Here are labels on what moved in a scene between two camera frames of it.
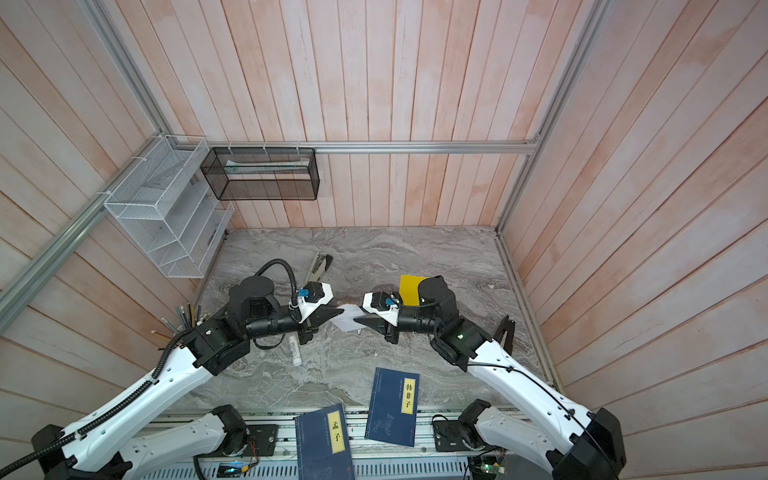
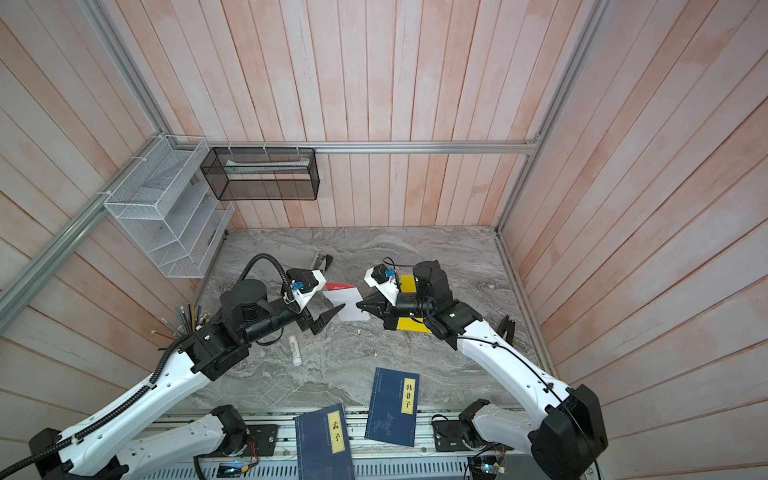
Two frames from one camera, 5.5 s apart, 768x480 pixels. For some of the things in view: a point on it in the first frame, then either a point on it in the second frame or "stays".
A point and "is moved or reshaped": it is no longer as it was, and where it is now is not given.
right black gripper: (385, 327) -> (387, 312)
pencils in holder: (182, 323) stays
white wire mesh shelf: (162, 208) stays
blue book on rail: (322, 445) stays
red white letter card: (345, 321) is moved or reshaped
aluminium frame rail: (440, 145) stays
